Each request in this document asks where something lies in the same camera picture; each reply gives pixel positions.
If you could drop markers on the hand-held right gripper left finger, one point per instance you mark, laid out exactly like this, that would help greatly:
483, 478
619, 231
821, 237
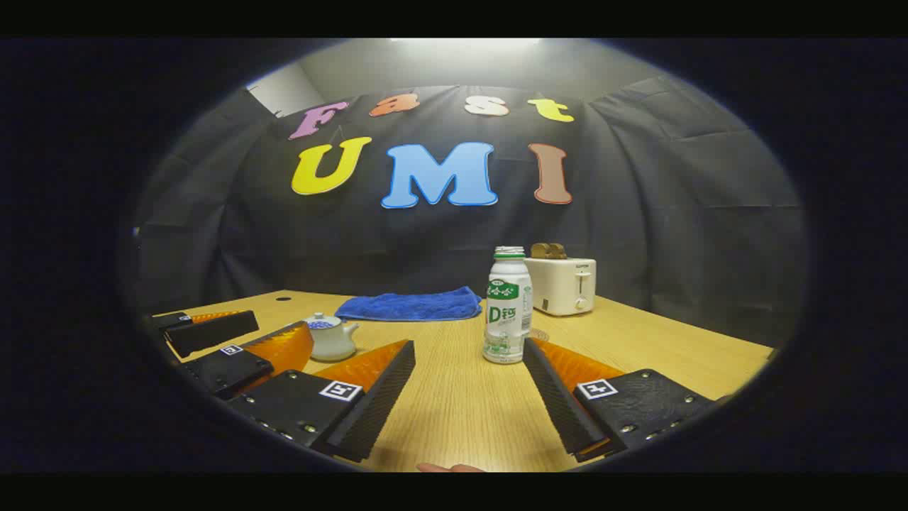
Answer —
383, 397

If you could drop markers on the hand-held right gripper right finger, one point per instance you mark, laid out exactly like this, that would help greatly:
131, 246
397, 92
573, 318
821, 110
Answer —
557, 404

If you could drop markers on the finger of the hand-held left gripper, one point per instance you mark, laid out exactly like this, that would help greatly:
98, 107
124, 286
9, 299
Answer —
213, 332
227, 370

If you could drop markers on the white teacup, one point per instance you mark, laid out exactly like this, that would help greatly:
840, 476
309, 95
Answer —
330, 345

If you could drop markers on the white blue-patterned teacup lid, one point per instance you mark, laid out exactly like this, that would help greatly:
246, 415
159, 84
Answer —
323, 323

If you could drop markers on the white water bottle green label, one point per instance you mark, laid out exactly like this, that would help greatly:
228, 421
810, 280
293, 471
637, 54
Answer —
507, 312

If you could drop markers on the blue towel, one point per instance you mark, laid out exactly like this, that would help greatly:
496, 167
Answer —
411, 306

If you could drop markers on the white toaster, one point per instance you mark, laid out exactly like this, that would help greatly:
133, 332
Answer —
560, 287

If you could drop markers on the brown bread slice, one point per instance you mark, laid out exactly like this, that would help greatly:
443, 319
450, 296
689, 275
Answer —
539, 251
557, 251

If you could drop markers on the black backdrop cloth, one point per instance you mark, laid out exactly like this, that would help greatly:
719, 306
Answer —
355, 241

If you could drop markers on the ceiling light panel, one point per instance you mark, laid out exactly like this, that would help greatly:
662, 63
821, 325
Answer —
461, 42

